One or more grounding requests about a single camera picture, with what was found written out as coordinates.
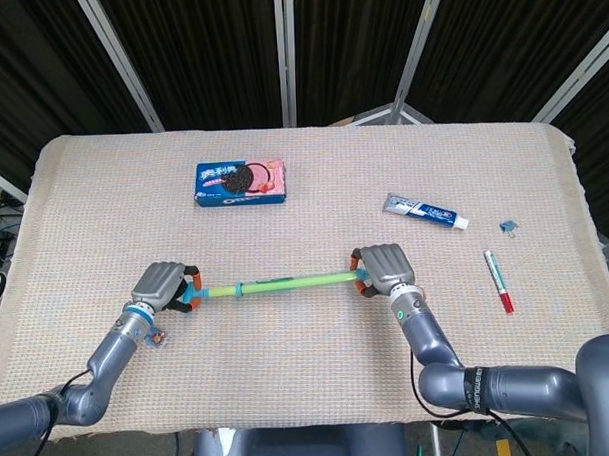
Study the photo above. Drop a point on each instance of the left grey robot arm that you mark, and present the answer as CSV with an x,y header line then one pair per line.
x,y
109,355

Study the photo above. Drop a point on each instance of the brown cardboard piece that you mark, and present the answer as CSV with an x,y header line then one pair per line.
x,y
342,121

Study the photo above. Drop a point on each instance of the beige woven table cloth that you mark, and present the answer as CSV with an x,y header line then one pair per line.
x,y
289,363

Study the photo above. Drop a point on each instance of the grey robot torso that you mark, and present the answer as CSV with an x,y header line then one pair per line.
x,y
292,448

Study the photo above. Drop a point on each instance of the blue white toothpaste tube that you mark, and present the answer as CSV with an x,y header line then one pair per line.
x,y
424,210

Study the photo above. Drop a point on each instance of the blue binder clip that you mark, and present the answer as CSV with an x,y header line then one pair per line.
x,y
507,226

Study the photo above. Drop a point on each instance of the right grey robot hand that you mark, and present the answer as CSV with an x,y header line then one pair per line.
x,y
386,267

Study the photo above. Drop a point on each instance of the blue Oreo cookie box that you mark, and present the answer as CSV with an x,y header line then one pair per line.
x,y
238,182

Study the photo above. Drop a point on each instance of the white marker red cap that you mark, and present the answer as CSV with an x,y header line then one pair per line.
x,y
499,281

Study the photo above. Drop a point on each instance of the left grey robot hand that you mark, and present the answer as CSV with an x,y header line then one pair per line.
x,y
156,285

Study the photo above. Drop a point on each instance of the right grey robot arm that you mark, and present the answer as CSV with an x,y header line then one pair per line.
x,y
530,390

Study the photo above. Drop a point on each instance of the white screen frame post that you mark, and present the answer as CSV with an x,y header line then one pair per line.
x,y
124,69
579,71
285,63
419,44
3,186

